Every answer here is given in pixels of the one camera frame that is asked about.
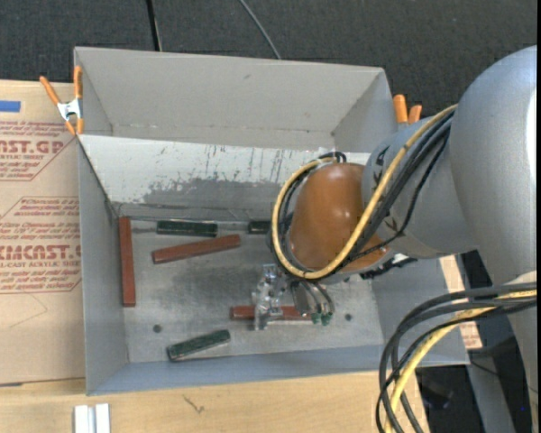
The red-brown flat block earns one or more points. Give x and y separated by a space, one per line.
194 248
242 312
127 264

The brown cardboard board red print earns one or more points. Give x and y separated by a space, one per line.
36 314

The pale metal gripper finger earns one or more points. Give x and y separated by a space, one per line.
262 318
268 282

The grey metal bin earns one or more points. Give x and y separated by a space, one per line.
207 106

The dark green flat block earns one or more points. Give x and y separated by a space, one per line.
198 345
187 227
258 227

